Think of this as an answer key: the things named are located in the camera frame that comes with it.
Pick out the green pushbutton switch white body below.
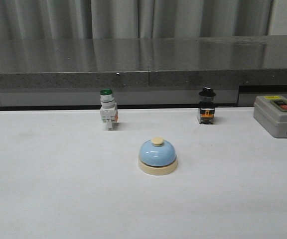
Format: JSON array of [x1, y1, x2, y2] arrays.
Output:
[[100, 89, 118, 130]]

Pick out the grey curtain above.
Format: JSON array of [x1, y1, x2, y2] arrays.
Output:
[[0, 0, 273, 40]]

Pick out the dark granite counter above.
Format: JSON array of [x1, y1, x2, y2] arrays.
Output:
[[0, 36, 287, 108]]

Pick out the black rotary selector switch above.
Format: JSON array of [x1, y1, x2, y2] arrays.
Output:
[[197, 87, 216, 124]]

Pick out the blue desk bell cream base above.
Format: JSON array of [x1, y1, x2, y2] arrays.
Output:
[[138, 136, 178, 176]]

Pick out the grey switch box red button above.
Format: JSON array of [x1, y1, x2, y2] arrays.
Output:
[[254, 95, 287, 138]]

